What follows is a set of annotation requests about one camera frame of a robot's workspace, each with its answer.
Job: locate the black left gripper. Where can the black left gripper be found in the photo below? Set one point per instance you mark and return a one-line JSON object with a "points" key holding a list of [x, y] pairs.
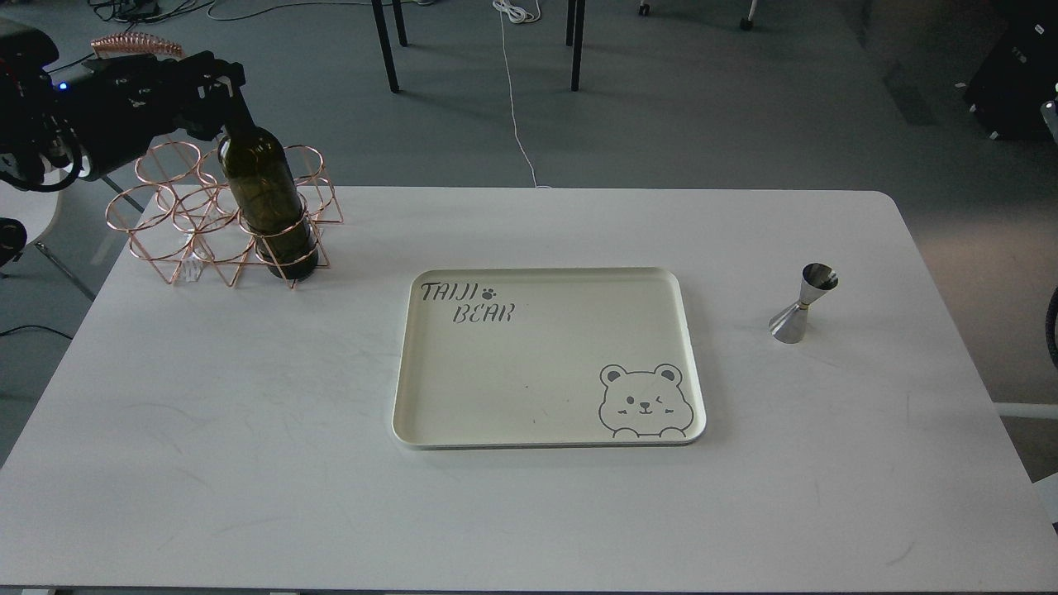
{"points": [[117, 108]]}

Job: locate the dark green wine bottle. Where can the dark green wine bottle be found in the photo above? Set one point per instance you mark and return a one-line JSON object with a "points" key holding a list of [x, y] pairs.
{"points": [[256, 170]]}

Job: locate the silver steel jigger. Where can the silver steel jigger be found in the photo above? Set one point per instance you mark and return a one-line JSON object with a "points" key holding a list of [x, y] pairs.
{"points": [[790, 325]]}

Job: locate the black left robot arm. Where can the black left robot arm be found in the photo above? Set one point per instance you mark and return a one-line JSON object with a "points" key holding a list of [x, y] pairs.
{"points": [[55, 132]]}

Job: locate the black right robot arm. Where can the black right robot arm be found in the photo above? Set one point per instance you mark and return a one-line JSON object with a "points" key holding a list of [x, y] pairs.
{"points": [[1049, 114]]}

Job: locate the black table leg left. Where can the black table leg left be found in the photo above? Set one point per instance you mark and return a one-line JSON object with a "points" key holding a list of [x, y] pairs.
{"points": [[385, 42]]}

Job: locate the black table leg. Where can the black table leg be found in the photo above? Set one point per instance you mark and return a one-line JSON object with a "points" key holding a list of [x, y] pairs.
{"points": [[385, 42], [574, 33]]}

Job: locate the black table leg right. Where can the black table leg right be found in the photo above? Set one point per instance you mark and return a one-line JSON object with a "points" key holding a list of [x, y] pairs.
{"points": [[574, 33]]}

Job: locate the cream bear print tray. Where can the cream bear print tray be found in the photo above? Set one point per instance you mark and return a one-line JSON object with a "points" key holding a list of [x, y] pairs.
{"points": [[547, 358]]}

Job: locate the black equipment box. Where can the black equipment box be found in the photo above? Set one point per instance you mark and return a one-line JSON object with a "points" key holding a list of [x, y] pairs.
{"points": [[1015, 79]]}

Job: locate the copper wire bottle rack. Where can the copper wire bottle rack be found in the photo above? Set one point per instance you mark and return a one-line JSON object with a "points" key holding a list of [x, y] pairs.
{"points": [[194, 223]]}

